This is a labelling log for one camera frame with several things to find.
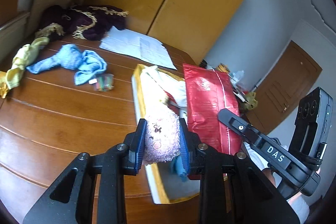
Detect white paper sheets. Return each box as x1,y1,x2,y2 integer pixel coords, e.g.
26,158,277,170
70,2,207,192
99,27,177,70

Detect pink plush toy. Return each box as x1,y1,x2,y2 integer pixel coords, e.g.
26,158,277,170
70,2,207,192
143,104,180,165

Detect white rice cooker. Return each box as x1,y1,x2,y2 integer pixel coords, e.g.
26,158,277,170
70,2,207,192
229,70,249,97

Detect person's right hand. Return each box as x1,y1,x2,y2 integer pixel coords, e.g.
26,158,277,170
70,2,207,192
262,168,302,205

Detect yellow lined white box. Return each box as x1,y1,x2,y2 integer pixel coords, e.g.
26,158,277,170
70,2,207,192
131,64,200,204

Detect purple gold fringed cloth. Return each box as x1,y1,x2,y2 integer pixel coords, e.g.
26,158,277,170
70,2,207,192
35,5,129,41

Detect yellow ceramic jar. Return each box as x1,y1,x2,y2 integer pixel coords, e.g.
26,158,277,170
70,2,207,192
216,63,230,74

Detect brown wooden door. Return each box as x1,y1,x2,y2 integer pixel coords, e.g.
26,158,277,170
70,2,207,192
246,41,322,134

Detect zip bag of pens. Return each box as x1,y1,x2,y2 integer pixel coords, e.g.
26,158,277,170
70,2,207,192
88,74,114,92

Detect blue towel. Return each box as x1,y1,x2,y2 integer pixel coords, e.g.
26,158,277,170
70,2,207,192
26,44,107,86

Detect white plastic package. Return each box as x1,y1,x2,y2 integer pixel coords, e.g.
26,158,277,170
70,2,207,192
141,65,187,107

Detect yellow towel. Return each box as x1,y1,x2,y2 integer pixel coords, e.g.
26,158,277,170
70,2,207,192
1,36,50,99

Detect red tissue pack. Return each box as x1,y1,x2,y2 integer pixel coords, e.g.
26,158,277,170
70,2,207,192
183,64,242,155

